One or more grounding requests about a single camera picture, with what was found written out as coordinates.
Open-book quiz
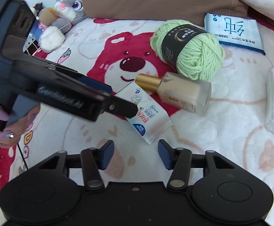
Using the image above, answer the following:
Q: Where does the beige foundation bottle gold cap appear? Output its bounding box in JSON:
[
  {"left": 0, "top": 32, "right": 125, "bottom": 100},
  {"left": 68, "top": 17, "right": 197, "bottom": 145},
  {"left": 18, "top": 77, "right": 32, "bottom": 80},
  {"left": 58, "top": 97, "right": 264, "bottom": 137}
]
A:
[{"left": 135, "top": 72, "right": 212, "bottom": 117}]

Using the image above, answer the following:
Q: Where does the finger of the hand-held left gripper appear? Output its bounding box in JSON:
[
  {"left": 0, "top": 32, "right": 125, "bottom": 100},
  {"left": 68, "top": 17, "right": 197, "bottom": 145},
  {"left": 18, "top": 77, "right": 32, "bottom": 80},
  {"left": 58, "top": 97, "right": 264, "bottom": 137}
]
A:
[
  {"left": 102, "top": 94, "right": 138, "bottom": 118},
  {"left": 77, "top": 74, "right": 113, "bottom": 95}
]

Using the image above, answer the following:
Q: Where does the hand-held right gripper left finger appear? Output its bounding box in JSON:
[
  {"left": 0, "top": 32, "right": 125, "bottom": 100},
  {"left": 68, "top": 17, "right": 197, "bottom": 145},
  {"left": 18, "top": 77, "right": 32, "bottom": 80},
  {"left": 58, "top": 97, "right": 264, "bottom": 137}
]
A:
[{"left": 35, "top": 140, "right": 115, "bottom": 191}]

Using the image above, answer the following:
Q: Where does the grey plush bunny toy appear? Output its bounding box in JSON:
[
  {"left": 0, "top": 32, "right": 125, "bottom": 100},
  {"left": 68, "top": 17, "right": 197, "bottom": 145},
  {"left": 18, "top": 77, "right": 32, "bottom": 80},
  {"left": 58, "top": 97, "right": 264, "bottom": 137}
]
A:
[{"left": 32, "top": 0, "right": 88, "bottom": 53}]

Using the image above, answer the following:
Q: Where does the brown pillow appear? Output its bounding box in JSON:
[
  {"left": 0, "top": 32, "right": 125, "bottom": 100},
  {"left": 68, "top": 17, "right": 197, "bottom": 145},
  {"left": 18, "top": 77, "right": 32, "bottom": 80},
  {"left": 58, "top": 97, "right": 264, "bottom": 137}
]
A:
[{"left": 82, "top": 0, "right": 249, "bottom": 27}]

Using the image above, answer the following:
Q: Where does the white sachet packet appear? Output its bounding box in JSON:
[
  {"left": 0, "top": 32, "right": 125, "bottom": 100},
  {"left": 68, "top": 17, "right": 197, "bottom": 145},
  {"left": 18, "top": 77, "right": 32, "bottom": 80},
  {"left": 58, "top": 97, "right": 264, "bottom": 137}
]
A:
[{"left": 113, "top": 81, "right": 173, "bottom": 145}]

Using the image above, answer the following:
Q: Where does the green yarn ball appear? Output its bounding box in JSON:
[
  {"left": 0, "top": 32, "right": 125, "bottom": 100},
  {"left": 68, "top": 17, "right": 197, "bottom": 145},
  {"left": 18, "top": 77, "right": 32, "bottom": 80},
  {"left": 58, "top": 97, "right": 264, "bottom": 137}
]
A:
[{"left": 150, "top": 19, "right": 225, "bottom": 81}]

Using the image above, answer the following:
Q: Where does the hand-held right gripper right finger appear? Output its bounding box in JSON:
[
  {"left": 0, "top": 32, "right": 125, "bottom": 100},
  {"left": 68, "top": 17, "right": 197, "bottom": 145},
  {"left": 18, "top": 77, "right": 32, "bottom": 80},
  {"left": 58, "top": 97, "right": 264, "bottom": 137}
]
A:
[{"left": 158, "top": 140, "right": 240, "bottom": 190}]

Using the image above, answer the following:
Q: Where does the blue white wet wipes pack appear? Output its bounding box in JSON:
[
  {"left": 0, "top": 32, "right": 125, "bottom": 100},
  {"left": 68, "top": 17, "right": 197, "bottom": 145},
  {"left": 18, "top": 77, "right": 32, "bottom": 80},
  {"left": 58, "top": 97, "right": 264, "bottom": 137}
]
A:
[{"left": 204, "top": 12, "right": 266, "bottom": 56}]

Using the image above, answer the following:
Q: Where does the thin black cable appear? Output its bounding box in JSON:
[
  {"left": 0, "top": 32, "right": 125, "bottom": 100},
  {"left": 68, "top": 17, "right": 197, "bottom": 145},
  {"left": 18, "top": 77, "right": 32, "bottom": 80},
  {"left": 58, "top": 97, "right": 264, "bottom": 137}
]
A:
[{"left": 17, "top": 142, "right": 30, "bottom": 170}]

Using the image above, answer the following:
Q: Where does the person's left hand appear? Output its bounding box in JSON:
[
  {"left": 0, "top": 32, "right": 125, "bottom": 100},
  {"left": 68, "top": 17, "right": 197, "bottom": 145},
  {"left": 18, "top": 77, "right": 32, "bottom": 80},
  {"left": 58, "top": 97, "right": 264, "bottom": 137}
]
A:
[{"left": 0, "top": 96, "right": 41, "bottom": 149}]

